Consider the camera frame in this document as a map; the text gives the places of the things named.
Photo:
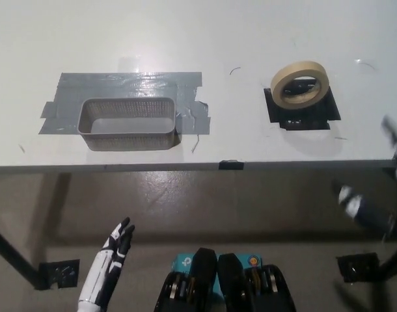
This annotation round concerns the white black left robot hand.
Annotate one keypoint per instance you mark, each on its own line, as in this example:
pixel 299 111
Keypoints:
pixel 102 266

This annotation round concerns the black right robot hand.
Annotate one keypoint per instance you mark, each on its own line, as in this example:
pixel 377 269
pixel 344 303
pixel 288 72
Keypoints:
pixel 367 211

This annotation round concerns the beige masking tape roll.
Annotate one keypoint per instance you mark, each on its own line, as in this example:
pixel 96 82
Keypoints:
pixel 296 105

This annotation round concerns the black tape square patch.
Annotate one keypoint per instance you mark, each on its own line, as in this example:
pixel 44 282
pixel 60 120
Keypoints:
pixel 302 120

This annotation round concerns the small grey mesh container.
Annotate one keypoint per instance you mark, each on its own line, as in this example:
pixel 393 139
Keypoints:
pixel 127 141

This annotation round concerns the black robot legs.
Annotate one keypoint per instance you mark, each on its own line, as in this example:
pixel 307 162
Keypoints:
pixel 231 286

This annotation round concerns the black table foot left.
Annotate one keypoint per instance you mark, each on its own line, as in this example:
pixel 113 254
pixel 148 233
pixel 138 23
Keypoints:
pixel 60 273

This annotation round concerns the grey duct tape patch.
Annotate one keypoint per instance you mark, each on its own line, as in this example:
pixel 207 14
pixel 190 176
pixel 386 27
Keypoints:
pixel 88 84

